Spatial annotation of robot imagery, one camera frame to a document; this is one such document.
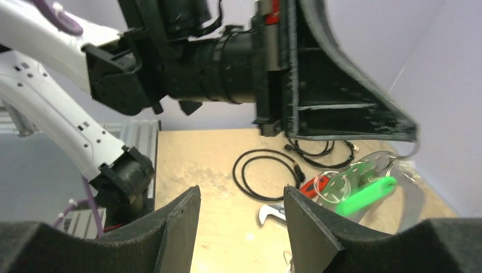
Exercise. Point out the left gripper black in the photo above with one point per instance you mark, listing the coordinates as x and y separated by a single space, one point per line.
308 88

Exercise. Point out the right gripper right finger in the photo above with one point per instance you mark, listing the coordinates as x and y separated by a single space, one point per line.
322 241

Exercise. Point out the aluminium frame rail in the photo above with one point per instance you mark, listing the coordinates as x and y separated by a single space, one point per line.
141 134

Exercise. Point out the metal key organizer plate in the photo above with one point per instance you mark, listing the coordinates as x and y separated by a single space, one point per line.
362 187

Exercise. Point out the metal split keyring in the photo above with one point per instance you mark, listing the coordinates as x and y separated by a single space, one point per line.
402 163

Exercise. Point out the green capped key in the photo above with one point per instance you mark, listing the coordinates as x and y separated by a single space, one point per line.
375 191

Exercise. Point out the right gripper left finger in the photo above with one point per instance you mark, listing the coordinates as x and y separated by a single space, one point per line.
162 241

